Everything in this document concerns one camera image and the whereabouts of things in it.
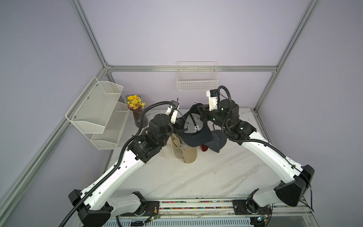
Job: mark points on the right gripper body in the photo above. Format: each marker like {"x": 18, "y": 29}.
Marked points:
{"x": 214, "y": 116}

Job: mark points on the tan dark-brim baseball cap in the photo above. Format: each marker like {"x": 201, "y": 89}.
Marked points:
{"x": 183, "y": 151}

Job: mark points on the white wire wall basket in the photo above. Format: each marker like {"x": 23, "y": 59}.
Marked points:
{"x": 196, "y": 76}

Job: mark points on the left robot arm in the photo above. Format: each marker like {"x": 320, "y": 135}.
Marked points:
{"x": 94, "y": 204}

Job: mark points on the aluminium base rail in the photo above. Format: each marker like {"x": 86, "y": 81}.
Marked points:
{"x": 215, "y": 213}

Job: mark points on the black baseball cap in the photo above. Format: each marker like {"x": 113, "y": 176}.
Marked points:
{"x": 198, "y": 132}

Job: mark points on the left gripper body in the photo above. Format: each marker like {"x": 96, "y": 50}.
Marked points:
{"x": 176, "y": 126}

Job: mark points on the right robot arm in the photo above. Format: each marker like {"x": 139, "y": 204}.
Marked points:
{"x": 295, "y": 179}

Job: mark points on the purple glass vase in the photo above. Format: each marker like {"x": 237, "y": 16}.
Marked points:
{"x": 137, "y": 113}

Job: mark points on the white two-tier mesh shelf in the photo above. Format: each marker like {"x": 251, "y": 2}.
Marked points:
{"x": 99, "y": 114}

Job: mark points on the red baseball cap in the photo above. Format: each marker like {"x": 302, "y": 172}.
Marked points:
{"x": 204, "y": 148}

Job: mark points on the yellow flower bouquet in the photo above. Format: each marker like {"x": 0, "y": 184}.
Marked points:
{"x": 134, "y": 102}

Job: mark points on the dark grey baseball cap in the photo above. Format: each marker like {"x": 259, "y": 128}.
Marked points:
{"x": 218, "y": 141}

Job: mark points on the cream Colorado baseball cap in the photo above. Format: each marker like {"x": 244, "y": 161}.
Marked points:
{"x": 167, "y": 151}

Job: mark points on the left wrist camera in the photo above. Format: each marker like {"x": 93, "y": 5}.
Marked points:
{"x": 172, "y": 111}

